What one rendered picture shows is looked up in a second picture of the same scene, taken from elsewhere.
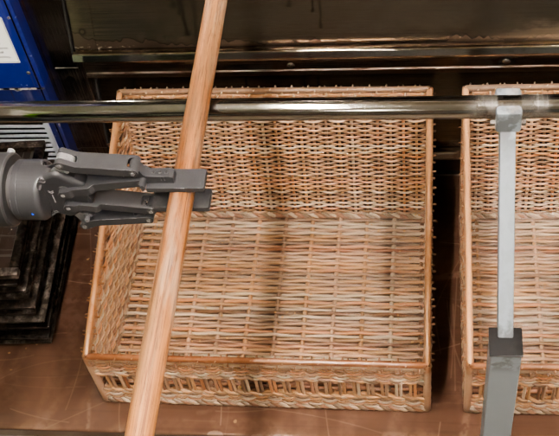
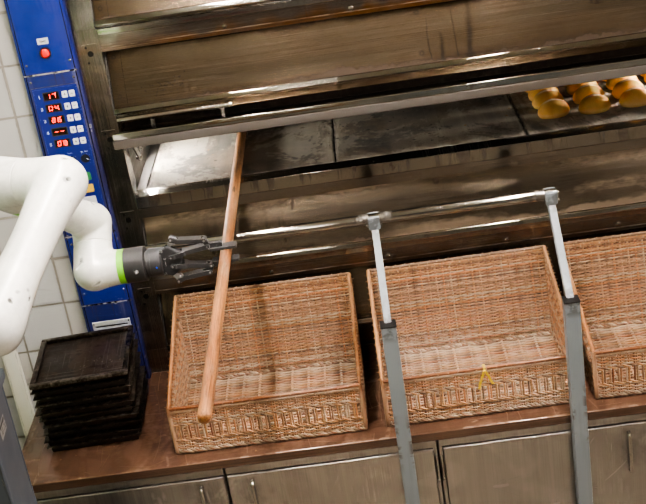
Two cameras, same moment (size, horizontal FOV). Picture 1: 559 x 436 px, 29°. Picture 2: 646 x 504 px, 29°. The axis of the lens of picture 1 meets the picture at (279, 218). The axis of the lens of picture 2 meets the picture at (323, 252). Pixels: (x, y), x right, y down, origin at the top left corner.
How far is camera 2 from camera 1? 2.21 m
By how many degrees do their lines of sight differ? 29
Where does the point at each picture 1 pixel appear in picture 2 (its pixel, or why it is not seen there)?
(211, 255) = (233, 391)
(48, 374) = (139, 450)
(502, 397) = (394, 365)
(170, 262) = (224, 266)
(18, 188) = (150, 255)
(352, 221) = (316, 367)
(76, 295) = (152, 419)
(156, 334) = (221, 282)
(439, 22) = (347, 231)
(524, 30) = (392, 231)
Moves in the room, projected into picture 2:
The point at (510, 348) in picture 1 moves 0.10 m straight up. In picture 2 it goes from (390, 325) to (385, 291)
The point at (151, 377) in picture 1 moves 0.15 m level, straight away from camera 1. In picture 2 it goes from (221, 292) to (196, 273)
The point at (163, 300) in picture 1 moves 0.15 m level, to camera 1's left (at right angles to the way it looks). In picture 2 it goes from (223, 275) to (164, 289)
